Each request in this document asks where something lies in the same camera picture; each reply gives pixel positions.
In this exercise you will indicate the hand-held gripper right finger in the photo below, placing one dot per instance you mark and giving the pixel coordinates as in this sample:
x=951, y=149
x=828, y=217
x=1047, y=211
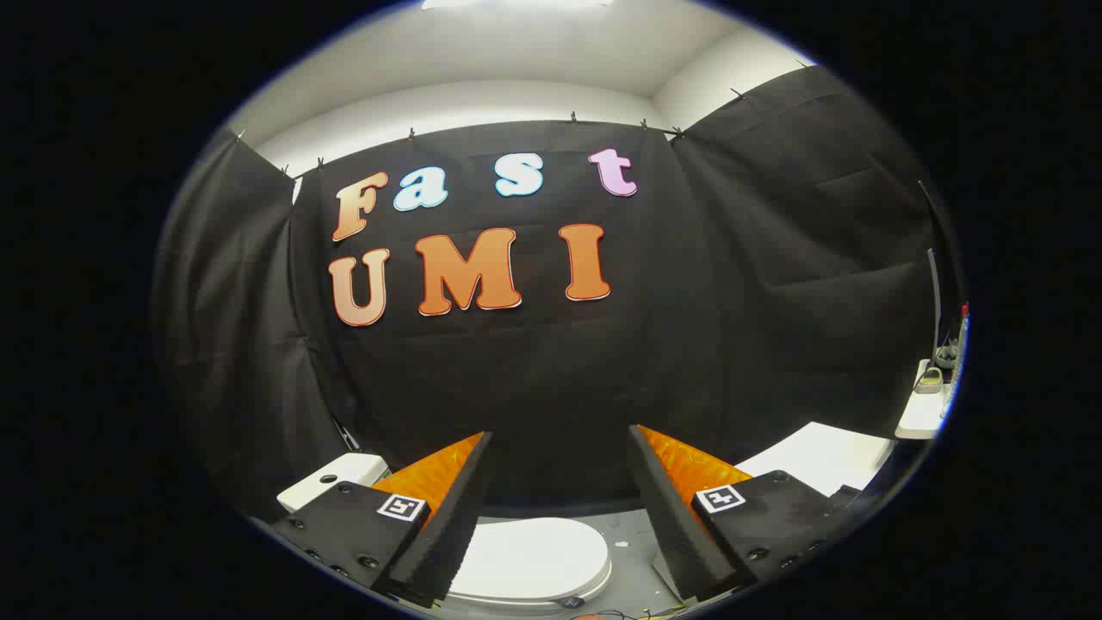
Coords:
x=680, y=534

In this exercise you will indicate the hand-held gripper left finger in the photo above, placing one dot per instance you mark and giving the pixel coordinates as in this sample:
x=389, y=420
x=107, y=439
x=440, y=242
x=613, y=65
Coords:
x=448, y=534

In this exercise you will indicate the white toilet lid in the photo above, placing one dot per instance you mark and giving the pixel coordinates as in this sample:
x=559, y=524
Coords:
x=534, y=555

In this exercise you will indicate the white toilet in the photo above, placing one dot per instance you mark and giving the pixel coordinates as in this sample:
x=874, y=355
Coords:
x=340, y=475

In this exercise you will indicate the white ribbed cabinet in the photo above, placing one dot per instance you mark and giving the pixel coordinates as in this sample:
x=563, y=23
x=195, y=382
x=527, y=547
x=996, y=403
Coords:
x=818, y=456

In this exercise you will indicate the black backdrop cloth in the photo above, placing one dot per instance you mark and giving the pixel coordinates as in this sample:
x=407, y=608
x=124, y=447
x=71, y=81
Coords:
x=551, y=370

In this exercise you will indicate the white shelf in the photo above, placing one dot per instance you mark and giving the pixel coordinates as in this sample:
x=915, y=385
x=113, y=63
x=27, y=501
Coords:
x=921, y=419

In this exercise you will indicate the grey slipper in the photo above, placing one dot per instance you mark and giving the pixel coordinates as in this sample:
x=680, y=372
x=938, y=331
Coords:
x=928, y=381

